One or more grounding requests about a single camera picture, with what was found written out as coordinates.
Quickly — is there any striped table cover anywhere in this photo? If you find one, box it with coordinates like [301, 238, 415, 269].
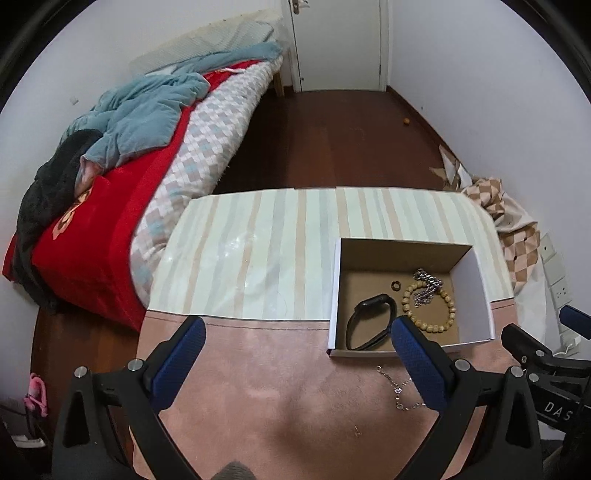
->
[148, 186, 515, 324]

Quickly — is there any pink plastic object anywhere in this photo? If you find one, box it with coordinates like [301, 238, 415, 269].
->
[25, 373, 49, 418]

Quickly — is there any cardboard box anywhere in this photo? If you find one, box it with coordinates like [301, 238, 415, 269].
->
[327, 237, 496, 359]

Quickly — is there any checked quilt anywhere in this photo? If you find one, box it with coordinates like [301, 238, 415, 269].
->
[129, 56, 284, 296]

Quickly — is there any chunky silver chain bracelet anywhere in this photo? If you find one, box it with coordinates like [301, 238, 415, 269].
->
[412, 268, 445, 308]

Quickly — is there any bed with red blanket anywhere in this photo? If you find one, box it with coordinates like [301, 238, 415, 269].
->
[2, 59, 273, 332]

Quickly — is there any wooden beaded bracelet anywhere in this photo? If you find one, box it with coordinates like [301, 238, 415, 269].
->
[400, 281, 456, 334]

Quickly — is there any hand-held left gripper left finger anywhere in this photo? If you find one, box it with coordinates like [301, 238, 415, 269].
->
[52, 316, 207, 480]

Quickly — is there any thin silver chain necklace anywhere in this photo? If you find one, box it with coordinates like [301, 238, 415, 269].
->
[376, 366, 428, 411]

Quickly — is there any black fleece cloth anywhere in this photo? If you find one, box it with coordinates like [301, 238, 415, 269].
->
[9, 129, 105, 315]

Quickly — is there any brown checked cloth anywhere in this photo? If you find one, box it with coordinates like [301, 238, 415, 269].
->
[430, 145, 542, 319]

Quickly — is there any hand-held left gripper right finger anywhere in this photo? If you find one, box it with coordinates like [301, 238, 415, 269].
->
[390, 316, 542, 480]

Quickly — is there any pink table mat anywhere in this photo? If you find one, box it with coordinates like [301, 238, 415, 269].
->
[130, 299, 539, 480]

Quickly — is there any light blue garment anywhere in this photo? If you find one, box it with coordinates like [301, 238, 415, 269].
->
[59, 39, 283, 169]

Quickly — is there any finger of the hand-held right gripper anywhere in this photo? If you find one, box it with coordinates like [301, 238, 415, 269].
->
[558, 305, 591, 332]
[502, 323, 557, 370]

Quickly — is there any white door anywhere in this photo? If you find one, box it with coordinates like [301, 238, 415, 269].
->
[281, 0, 389, 93]

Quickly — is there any white striped pillow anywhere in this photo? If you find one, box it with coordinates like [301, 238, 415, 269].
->
[131, 10, 283, 77]

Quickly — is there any black smart wristband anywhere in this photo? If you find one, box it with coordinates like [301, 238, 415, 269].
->
[346, 294, 397, 350]

